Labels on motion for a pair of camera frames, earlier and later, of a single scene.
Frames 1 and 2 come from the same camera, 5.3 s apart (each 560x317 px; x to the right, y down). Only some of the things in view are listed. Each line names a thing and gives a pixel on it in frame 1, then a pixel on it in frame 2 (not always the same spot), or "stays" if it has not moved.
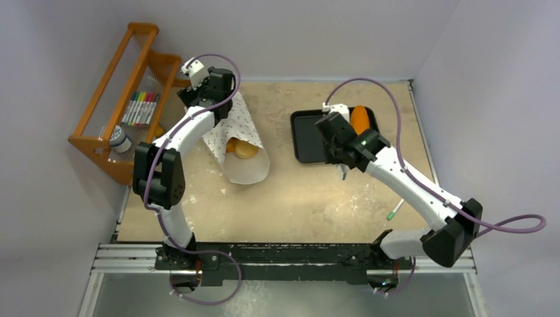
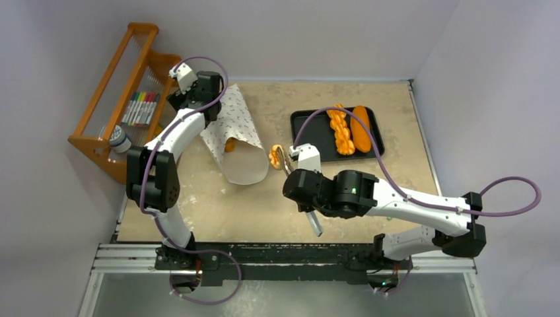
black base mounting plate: [214, 263] stays
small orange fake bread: [230, 146] stays
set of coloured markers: [140, 108] stays
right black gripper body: [329, 131] -> [296, 188]
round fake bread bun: [245, 150] -> [273, 157]
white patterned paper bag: [238, 125] stays
